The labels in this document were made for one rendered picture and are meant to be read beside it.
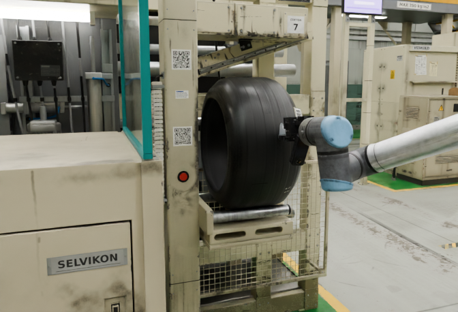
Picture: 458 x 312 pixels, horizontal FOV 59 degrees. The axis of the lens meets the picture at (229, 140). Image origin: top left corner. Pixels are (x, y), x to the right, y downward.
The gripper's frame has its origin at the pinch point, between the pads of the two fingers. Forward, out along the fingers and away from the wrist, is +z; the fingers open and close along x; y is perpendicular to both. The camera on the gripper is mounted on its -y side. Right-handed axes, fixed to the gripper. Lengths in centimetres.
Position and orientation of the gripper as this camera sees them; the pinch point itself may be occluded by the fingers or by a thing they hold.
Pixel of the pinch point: (281, 137)
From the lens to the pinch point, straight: 147.5
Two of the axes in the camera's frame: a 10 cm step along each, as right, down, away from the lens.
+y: -0.4, -10.0, -0.3
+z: -3.2, -0.1, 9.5
